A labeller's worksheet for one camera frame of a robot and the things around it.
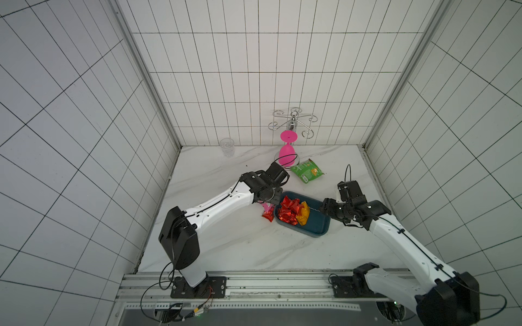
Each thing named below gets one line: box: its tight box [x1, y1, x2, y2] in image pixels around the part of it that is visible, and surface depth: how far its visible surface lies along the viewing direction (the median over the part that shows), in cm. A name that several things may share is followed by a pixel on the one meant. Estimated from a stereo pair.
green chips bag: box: [290, 158, 325, 184], surface depth 106 cm
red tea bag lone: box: [288, 198, 305, 221], surface depth 88 cm
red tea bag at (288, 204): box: [280, 194, 302, 211], surface depth 94 cm
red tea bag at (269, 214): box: [261, 205, 276, 223], surface depth 91 cm
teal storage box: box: [274, 190, 331, 238], surface depth 89 cm
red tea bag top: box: [277, 203, 300, 226], surface depth 87 cm
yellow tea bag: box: [295, 201, 311, 227], surface depth 89 cm
